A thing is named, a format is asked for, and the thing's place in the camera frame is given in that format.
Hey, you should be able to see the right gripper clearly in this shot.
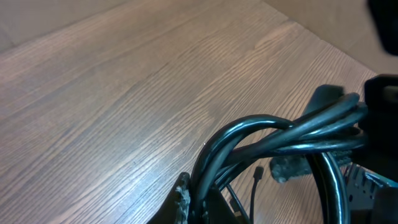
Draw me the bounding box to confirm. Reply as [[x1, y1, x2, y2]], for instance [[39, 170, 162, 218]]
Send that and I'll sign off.
[[303, 75, 397, 224]]

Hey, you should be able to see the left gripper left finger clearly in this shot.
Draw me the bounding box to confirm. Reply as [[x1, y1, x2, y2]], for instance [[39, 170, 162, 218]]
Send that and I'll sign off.
[[147, 172, 190, 224]]

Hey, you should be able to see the black cable bundle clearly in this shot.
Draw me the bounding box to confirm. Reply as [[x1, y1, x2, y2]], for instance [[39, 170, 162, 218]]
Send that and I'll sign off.
[[188, 92, 369, 224]]

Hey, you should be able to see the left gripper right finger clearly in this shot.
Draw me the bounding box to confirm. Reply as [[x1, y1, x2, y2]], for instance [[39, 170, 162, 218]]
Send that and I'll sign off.
[[269, 151, 353, 183]]

